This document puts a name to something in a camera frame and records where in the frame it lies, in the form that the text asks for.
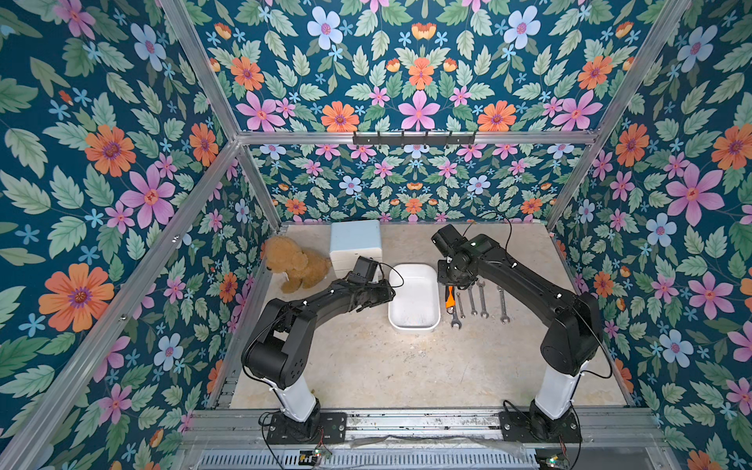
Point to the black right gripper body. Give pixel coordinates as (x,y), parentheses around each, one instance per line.
(448,275)

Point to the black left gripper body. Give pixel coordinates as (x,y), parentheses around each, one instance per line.
(374,294)

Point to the orange handled adjustable wrench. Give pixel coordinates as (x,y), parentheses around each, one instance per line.
(450,301)

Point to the tiny silver wrench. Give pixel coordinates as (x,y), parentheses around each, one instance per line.
(460,305)

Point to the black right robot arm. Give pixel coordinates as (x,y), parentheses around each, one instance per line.
(573,332)

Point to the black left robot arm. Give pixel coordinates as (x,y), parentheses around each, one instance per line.
(279,346)

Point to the white plastic storage box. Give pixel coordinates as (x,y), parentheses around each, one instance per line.
(416,308)

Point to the light blue box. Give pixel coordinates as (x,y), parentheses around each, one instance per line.
(351,240)

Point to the brown teddy bear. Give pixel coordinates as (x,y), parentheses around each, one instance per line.
(302,268)

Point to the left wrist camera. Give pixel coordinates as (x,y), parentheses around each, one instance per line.
(364,271)

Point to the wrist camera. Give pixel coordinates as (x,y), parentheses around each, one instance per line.
(448,240)
(364,271)

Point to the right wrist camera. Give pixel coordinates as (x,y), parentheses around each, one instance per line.
(448,240)

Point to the black hook rail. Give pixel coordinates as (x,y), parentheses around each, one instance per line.
(403,138)

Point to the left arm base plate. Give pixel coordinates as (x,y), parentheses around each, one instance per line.
(321,428)

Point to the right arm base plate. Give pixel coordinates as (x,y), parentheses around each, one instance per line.
(537,428)

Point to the aluminium front rail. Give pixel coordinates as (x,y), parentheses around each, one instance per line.
(598,438)

